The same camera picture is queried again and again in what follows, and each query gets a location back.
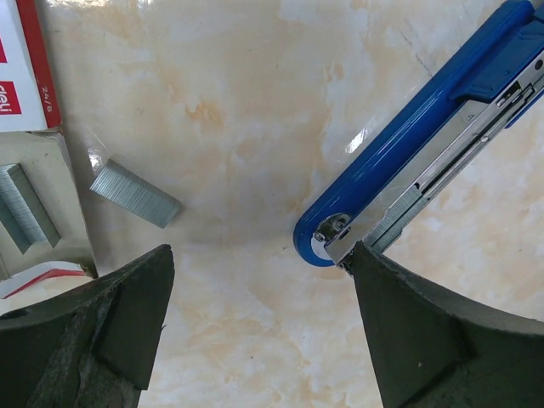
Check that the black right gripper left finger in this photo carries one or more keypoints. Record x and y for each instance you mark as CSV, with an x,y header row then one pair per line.
x,y
93,346

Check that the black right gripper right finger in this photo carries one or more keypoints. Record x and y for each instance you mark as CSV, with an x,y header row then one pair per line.
x,y
432,347

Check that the red white staple box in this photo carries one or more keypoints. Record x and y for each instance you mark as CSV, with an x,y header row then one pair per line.
x,y
43,231

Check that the blue black stapler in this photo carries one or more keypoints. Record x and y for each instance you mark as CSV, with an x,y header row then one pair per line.
x,y
484,88

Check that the grey staple strips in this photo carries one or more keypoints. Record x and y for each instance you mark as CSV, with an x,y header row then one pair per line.
x,y
401,213

